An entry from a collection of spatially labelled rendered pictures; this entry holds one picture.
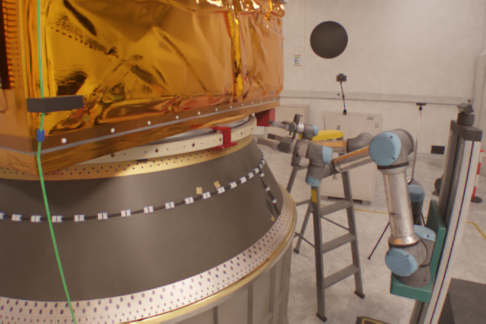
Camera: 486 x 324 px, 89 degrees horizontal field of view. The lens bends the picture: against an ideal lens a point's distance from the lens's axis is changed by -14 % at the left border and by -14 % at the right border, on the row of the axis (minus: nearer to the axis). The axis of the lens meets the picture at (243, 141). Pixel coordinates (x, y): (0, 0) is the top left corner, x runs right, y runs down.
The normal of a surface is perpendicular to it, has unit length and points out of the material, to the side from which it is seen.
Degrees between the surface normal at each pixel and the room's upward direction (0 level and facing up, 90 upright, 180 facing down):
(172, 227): 62
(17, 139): 90
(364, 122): 90
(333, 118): 90
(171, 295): 43
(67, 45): 88
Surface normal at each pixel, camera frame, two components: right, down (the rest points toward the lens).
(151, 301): 0.30, -0.59
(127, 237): 0.36, -0.29
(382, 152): -0.81, 0.00
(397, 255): -0.76, 0.25
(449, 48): -0.36, 0.19
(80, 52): 0.87, 0.11
